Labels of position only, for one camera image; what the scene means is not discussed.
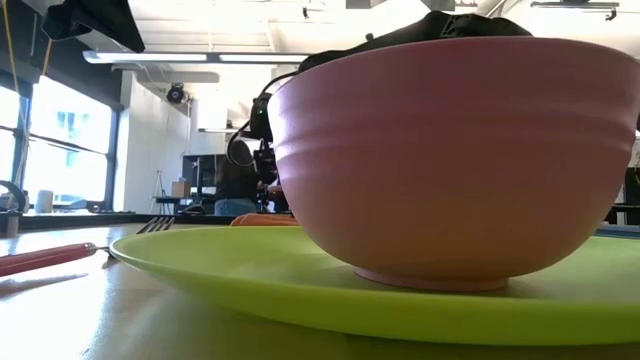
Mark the pink bowl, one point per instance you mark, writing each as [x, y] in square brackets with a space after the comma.
[450, 175]

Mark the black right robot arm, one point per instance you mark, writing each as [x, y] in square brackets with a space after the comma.
[425, 30]

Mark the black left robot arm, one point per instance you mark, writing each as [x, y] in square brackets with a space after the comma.
[95, 20]

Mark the person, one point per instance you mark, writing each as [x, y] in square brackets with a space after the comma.
[235, 185]

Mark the background computer monitor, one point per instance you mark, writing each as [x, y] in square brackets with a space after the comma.
[202, 172]

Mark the orange carrot toy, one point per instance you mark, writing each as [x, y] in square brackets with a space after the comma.
[265, 220]

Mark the cardboard box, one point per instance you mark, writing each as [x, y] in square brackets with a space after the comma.
[180, 189]

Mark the white tripod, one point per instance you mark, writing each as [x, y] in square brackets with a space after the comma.
[159, 192]

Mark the long ceiling light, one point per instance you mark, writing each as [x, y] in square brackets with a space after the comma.
[150, 57]

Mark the lime green plate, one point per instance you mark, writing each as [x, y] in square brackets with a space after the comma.
[250, 270]

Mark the white cylinder container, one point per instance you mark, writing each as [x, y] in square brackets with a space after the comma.
[44, 201]

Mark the ceiling light fixture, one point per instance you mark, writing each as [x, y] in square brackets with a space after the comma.
[575, 5]

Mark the black wall-mounted camera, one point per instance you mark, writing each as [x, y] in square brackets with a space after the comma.
[175, 94]

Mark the black metal table frame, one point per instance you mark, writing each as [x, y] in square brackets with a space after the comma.
[75, 220]

